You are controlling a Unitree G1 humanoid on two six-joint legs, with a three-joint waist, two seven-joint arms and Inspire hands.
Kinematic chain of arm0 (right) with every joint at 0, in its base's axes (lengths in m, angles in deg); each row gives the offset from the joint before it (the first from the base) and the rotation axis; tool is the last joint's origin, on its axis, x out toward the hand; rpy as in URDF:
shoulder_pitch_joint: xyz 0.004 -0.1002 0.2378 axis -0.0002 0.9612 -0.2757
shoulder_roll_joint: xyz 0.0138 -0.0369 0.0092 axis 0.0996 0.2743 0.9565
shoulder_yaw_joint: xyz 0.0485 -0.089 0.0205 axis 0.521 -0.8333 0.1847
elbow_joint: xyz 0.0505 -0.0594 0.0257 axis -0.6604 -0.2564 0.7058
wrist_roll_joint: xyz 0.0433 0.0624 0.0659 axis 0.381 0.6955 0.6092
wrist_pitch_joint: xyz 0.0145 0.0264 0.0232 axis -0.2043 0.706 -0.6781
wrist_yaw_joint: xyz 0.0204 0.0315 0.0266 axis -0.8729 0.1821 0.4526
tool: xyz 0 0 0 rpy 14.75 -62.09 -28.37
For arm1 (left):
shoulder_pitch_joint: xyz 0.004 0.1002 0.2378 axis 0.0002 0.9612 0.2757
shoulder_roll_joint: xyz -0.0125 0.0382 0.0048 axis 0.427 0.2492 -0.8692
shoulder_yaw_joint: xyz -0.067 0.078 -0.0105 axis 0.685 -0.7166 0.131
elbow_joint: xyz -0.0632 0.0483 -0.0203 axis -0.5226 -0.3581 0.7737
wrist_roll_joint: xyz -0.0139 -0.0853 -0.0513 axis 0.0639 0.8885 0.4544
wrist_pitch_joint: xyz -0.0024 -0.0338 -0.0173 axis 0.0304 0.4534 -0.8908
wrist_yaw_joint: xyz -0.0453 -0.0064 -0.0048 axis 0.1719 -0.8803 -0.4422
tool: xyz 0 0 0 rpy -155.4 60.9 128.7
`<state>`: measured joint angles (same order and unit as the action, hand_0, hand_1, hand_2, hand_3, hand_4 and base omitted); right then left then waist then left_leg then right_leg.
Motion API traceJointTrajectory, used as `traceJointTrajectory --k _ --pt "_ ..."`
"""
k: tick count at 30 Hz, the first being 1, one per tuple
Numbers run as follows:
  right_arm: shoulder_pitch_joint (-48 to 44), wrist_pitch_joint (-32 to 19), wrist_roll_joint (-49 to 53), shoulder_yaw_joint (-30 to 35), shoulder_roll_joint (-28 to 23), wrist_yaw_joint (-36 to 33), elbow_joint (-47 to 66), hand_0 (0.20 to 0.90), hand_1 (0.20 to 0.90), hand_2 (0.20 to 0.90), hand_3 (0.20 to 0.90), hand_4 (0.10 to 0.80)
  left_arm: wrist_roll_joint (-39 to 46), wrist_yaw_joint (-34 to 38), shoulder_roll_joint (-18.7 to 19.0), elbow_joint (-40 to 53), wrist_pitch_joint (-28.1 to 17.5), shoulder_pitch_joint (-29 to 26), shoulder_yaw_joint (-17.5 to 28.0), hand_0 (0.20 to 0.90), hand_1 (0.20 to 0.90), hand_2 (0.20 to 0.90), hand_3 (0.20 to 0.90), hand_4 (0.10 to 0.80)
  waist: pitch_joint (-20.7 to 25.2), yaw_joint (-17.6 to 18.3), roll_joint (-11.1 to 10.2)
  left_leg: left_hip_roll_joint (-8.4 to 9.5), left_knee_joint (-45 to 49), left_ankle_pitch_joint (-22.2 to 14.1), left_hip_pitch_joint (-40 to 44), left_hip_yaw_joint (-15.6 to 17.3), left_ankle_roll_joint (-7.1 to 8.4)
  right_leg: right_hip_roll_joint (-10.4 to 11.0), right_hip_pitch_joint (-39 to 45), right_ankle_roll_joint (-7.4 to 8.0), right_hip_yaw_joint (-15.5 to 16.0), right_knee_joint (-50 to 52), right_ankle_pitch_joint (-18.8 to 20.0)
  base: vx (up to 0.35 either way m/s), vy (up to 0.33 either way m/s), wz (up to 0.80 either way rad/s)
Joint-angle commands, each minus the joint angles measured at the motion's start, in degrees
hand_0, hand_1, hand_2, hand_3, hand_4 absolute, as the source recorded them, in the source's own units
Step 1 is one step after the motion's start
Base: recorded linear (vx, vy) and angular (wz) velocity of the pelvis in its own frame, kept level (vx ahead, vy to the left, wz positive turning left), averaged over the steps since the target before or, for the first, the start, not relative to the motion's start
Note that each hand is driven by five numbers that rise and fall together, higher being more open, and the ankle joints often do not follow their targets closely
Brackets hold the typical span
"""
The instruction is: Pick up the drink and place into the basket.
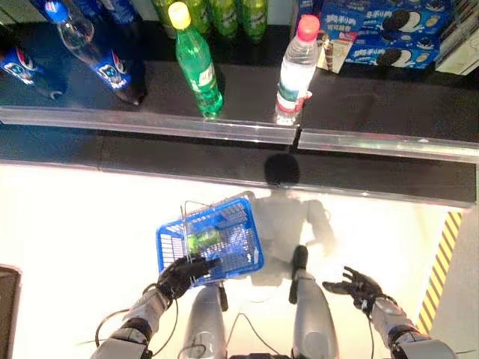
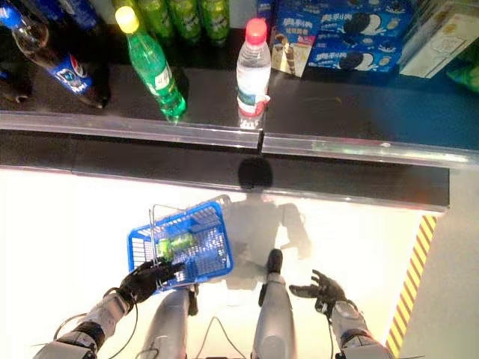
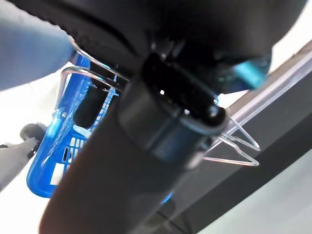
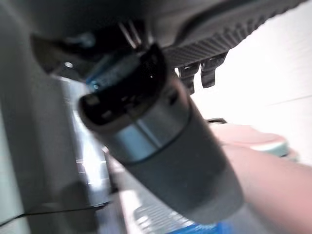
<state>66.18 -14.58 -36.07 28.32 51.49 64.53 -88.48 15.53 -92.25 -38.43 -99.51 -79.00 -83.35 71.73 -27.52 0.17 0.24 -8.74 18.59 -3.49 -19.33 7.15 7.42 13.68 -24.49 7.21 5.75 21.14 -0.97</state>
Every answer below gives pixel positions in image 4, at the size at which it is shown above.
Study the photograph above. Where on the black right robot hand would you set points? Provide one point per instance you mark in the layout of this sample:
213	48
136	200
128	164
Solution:
170	158

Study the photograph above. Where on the silver right robot leg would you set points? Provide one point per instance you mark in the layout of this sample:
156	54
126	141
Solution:
268	182

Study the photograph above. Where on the blue plastic shopping basket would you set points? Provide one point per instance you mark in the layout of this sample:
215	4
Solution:
195	229

